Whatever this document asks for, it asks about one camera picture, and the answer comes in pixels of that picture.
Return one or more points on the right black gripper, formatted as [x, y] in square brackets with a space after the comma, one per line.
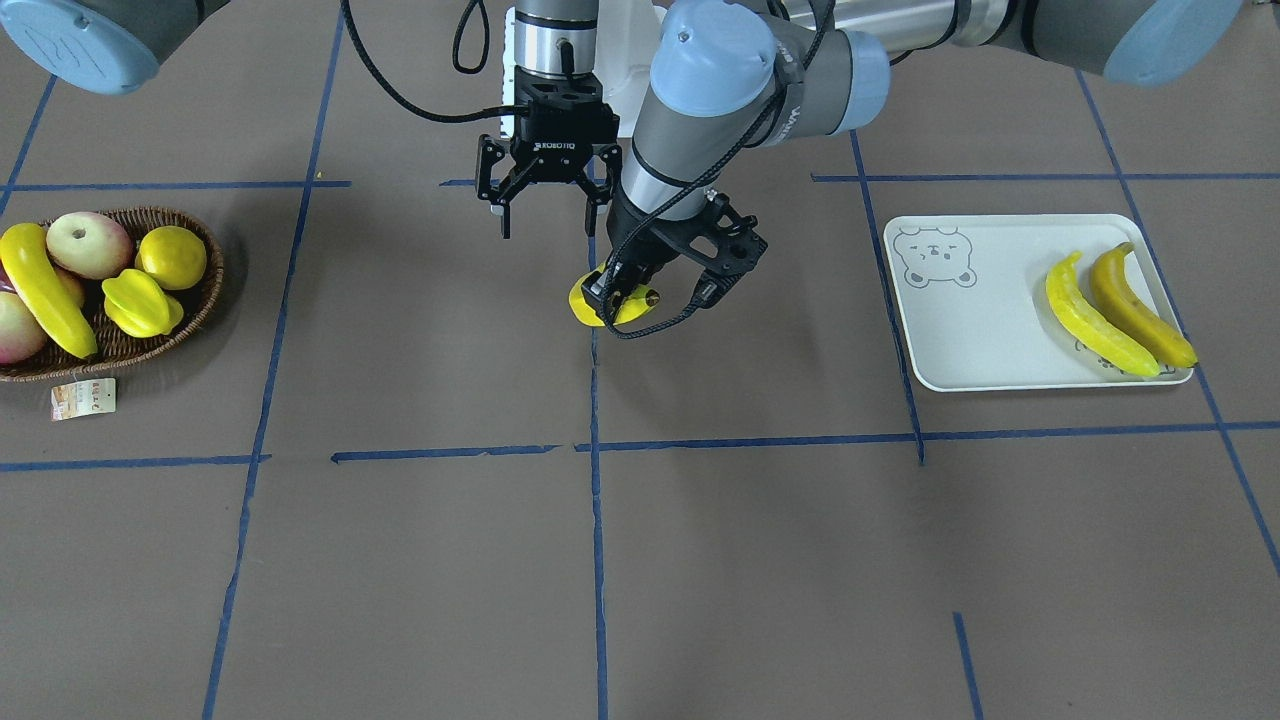
[553, 150]

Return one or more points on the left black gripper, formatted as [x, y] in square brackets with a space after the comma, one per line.
[640, 243]

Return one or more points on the yellow banana long curved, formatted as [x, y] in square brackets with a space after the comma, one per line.
[637, 304]

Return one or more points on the yellow banana moved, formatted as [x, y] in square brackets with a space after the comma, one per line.
[1121, 306]
[1089, 326]

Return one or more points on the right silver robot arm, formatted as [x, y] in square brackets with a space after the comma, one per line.
[113, 47]

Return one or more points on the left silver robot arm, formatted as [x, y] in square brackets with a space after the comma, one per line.
[734, 75]

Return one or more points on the brown wicker basket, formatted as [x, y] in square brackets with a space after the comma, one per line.
[118, 350]

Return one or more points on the paper basket label tag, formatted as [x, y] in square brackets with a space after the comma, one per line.
[77, 399]

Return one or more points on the white bear tray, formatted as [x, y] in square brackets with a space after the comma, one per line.
[970, 291]

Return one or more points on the yellow lemon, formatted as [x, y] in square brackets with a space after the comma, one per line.
[174, 256]

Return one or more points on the yellow starfruit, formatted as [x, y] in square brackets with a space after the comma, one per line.
[139, 306]

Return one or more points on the pink apple far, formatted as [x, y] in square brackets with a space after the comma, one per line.
[90, 245]

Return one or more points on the pink apple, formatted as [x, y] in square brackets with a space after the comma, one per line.
[90, 245]
[21, 336]

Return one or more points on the pink apple near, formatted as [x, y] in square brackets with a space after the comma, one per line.
[21, 336]

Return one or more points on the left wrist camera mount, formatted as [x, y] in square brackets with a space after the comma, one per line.
[720, 239]

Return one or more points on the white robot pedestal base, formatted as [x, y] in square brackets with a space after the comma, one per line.
[627, 38]

